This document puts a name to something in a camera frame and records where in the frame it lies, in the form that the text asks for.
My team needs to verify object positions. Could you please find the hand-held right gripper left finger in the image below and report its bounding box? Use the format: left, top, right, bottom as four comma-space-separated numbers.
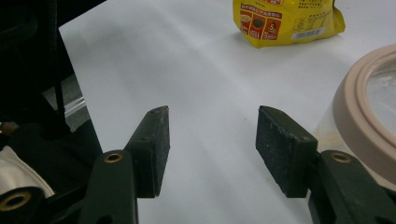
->
124, 105, 171, 199

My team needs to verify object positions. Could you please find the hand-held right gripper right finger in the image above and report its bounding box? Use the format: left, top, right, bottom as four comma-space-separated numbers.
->
255, 105, 318, 199

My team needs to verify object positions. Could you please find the clear jar with beige lid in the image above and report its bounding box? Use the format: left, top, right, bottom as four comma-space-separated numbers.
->
311, 43, 396, 192

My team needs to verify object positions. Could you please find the yellow spouted food pouch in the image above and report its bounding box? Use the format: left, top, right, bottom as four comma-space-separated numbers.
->
233, 0, 347, 49

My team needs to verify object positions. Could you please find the white cloth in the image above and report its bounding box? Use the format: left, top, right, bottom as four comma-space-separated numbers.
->
0, 145, 55, 199

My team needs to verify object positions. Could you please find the metal floor rail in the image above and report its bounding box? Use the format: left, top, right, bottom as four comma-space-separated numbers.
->
64, 96, 87, 118

